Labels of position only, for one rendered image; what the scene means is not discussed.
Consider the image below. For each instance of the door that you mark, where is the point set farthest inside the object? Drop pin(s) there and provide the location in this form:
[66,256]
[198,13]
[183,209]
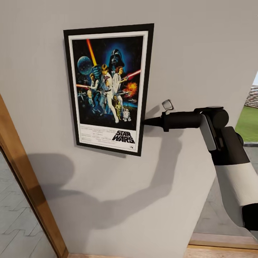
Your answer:
[27,226]

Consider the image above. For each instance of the fixed window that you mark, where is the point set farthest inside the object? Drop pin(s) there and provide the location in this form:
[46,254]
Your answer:
[214,229]

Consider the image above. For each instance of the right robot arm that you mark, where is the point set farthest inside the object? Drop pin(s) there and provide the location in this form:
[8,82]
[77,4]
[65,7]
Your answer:
[237,178]

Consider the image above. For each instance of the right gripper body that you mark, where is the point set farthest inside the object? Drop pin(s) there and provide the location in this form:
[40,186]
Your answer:
[176,120]

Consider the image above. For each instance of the poster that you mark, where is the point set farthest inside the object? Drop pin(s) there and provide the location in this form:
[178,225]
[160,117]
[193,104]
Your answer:
[108,70]

